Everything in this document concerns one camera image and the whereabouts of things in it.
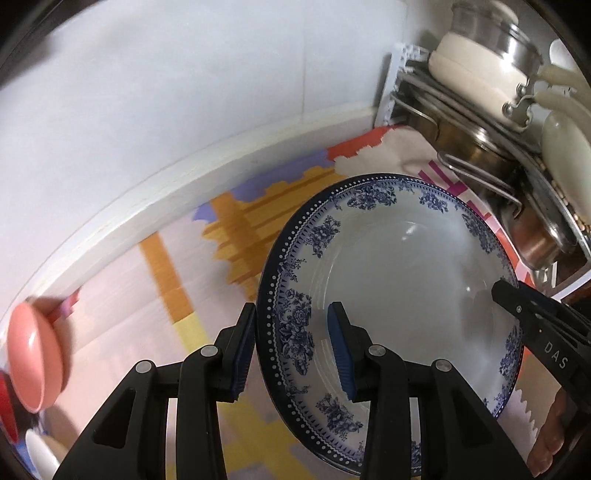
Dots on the steel rimmed lid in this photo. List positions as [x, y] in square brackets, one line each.
[503, 41]

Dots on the cream ceramic pot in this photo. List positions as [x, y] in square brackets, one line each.
[563, 143]

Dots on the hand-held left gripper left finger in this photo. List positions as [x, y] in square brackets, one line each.
[244, 350]

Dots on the stainless steel pot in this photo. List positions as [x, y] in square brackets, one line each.
[461, 138]

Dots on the person's right hand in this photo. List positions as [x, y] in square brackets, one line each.
[549, 443]

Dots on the red and black bowl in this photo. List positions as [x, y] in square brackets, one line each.
[5, 406]

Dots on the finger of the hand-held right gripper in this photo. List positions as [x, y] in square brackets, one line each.
[517, 300]

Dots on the pink bowl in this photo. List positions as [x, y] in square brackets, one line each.
[32, 355]

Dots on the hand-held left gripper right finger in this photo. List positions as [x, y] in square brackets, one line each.
[339, 355]

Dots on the colourful patterned tablecloth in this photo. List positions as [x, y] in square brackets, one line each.
[184, 286]

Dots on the copper coloured pot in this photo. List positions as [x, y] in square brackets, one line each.
[535, 235]

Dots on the blue floral white plate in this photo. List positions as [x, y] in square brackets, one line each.
[406, 277]

